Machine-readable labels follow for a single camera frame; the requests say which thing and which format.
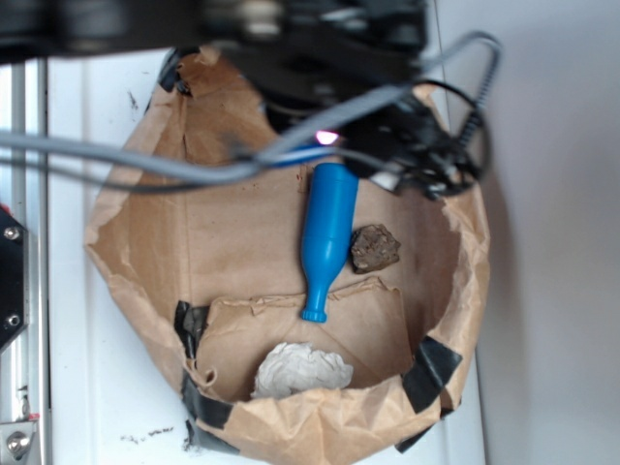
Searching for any brown paper bag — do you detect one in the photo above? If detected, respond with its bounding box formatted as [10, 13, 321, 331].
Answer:
[82, 44, 491, 465]

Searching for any aluminium frame rail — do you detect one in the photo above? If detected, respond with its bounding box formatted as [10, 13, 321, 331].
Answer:
[0, 57, 52, 465]

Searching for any brown rock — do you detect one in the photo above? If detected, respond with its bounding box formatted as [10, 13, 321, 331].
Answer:
[350, 224, 401, 274]

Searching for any crumpled white paper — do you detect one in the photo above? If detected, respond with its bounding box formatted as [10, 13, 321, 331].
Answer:
[251, 342, 354, 399]

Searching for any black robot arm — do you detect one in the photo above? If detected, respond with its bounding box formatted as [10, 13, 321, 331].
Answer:
[1, 1, 489, 199]

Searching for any grey cable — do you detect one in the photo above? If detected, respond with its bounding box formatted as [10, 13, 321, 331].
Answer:
[0, 81, 418, 185]

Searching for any black bracket with screws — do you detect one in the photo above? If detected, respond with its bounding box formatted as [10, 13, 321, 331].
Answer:
[0, 203, 28, 353]

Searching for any blue plastic bottle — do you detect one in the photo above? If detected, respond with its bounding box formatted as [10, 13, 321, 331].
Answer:
[301, 163, 358, 324]

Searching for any white plastic tray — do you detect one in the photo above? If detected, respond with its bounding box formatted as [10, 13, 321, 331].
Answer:
[46, 0, 487, 465]

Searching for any black coiled cable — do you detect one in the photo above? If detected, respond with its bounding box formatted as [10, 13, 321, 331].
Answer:
[411, 29, 504, 195]

